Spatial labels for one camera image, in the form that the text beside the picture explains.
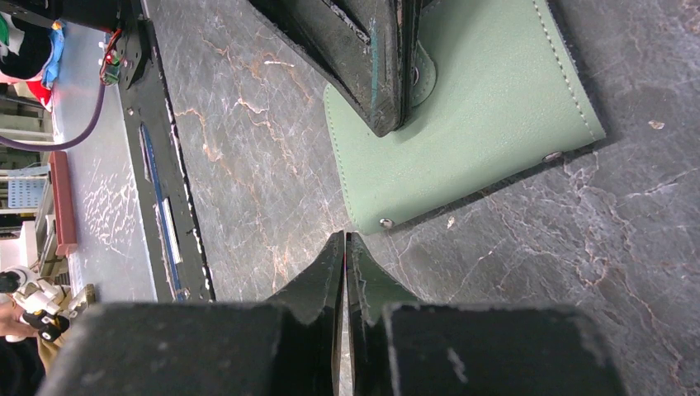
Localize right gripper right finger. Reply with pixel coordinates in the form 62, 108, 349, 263
346, 233, 626, 395

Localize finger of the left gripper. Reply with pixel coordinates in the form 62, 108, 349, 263
249, 0, 405, 137
401, 0, 423, 126

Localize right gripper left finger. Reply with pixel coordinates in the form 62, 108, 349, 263
40, 232, 345, 395

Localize green card holder wallet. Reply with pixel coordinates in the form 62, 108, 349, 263
324, 1, 606, 235

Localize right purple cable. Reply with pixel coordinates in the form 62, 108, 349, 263
0, 82, 107, 154

